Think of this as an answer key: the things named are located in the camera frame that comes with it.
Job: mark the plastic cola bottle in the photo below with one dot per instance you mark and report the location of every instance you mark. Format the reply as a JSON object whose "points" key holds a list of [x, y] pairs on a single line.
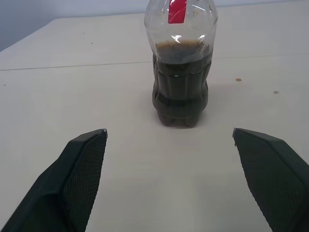
{"points": [[179, 84]]}

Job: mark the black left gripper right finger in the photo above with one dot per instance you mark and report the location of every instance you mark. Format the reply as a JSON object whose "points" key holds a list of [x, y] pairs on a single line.
{"points": [[272, 174]]}

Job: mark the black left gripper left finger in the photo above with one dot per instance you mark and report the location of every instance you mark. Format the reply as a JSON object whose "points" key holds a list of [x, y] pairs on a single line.
{"points": [[60, 183]]}

